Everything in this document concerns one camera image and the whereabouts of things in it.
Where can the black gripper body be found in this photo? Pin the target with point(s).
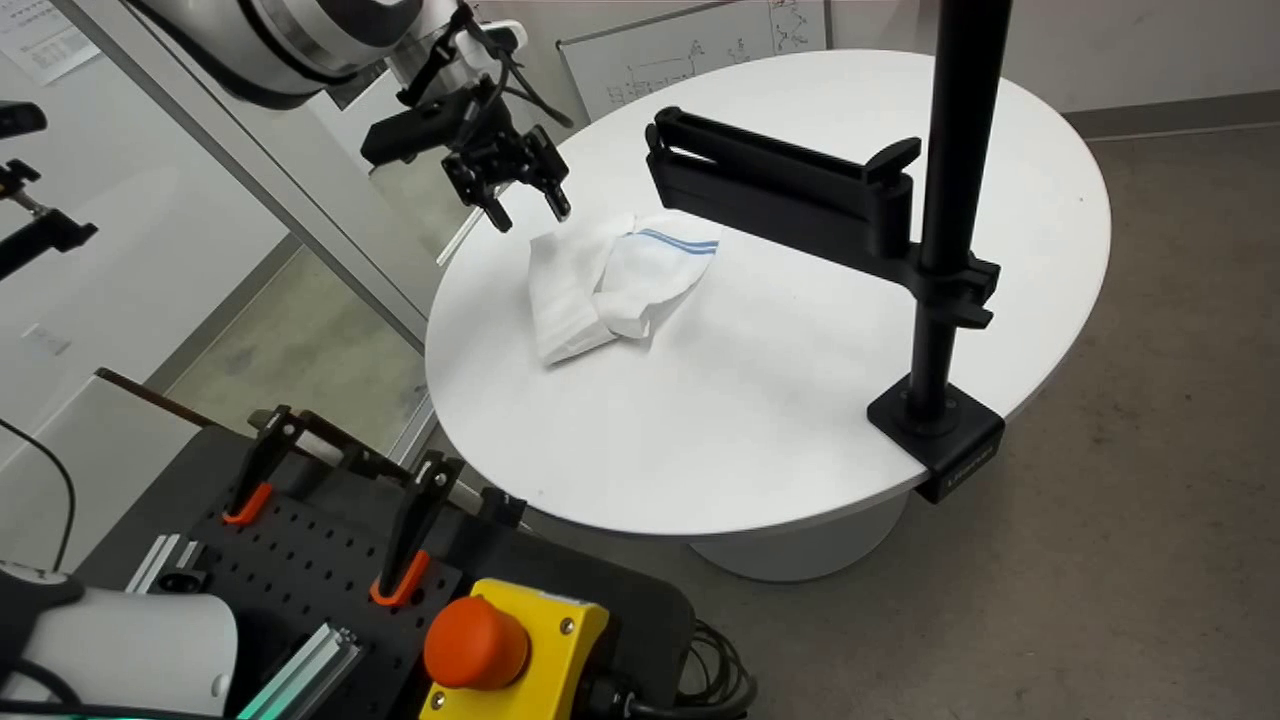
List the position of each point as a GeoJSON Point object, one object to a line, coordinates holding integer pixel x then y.
{"type": "Point", "coordinates": [499, 132]}

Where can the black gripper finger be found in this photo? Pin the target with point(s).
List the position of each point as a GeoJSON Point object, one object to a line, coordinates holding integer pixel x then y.
{"type": "Point", "coordinates": [489, 202]}
{"type": "Point", "coordinates": [552, 180]}

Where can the white cloth with blue stripes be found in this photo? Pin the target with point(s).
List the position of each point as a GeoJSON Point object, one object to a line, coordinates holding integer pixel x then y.
{"type": "Point", "coordinates": [587, 294]}

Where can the black pole stand with clamp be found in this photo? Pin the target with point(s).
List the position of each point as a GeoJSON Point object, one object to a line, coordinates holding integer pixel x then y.
{"type": "Point", "coordinates": [960, 132]}

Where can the whiteboard with black sketches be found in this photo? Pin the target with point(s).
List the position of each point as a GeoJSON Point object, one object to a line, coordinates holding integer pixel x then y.
{"type": "Point", "coordinates": [694, 42]}

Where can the black perforated mounting board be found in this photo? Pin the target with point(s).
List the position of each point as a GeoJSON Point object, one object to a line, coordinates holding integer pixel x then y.
{"type": "Point", "coordinates": [320, 562]}

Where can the yellow emergency stop red button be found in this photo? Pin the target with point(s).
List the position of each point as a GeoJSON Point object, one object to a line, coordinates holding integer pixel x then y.
{"type": "Point", "coordinates": [472, 644]}

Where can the aluminium extrusion bar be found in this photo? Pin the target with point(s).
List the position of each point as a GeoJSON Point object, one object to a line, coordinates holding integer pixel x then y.
{"type": "Point", "coordinates": [303, 675]}
{"type": "Point", "coordinates": [161, 567]}

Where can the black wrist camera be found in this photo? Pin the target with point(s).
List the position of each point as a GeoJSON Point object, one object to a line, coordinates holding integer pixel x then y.
{"type": "Point", "coordinates": [406, 132]}

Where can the white table pedestal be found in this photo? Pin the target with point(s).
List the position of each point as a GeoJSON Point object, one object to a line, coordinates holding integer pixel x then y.
{"type": "Point", "coordinates": [800, 546]}

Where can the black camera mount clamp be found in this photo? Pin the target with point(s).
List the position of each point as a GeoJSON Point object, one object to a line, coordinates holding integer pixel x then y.
{"type": "Point", "coordinates": [44, 238]}

